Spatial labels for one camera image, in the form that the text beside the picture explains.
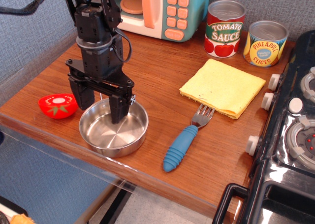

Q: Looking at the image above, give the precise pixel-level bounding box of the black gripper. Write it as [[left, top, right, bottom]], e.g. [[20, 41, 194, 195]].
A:
[[66, 34, 135, 124]]

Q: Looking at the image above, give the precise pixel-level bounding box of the yellow cloth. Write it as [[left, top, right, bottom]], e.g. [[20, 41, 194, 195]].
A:
[[179, 59, 266, 119]]

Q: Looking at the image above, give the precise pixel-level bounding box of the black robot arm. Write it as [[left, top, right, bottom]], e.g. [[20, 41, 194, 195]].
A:
[[65, 0, 134, 124]]

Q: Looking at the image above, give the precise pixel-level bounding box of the small steel pan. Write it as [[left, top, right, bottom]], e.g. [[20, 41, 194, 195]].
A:
[[79, 98, 149, 158]]

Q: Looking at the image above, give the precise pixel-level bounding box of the red toy tomato half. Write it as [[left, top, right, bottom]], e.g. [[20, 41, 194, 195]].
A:
[[38, 94, 78, 119]]

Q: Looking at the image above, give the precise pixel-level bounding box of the teal toy microwave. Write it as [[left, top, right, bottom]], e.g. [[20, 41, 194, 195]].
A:
[[115, 0, 209, 42]]

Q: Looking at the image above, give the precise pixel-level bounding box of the orange fuzzy object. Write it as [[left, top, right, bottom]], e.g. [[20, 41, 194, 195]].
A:
[[10, 214, 35, 224]]

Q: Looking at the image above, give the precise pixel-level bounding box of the tomato sauce can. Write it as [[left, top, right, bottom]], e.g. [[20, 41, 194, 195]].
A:
[[204, 0, 246, 58]]

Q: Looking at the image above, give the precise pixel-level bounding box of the white stove knob front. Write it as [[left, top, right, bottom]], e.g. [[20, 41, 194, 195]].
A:
[[245, 135, 259, 156]]

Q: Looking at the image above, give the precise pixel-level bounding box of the white stove knob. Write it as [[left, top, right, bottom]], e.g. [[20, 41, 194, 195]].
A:
[[268, 74, 281, 91], [261, 93, 274, 111], [245, 135, 259, 156]]

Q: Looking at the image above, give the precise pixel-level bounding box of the white stove knob middle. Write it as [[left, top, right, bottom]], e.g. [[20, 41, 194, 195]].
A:
[[261, 93, 274, 111]]

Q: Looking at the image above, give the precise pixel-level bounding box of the pineapple slices can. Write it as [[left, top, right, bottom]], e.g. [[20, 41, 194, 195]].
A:
[[243, 20, 289, 67]]

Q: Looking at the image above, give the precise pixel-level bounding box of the white stove knob back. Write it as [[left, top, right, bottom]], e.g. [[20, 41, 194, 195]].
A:
[[268, 74, 281, 91]]

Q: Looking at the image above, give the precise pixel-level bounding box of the black toy stove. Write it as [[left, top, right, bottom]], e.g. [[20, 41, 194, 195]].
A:
[[213, 31, 315, 224]]

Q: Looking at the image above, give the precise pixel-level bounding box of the blue handled fork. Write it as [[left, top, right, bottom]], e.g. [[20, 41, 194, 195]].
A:
[[163, 104, 215, 172]]

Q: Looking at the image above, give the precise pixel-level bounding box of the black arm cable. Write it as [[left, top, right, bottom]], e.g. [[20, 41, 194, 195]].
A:
[[0, 0, 51, 15]]

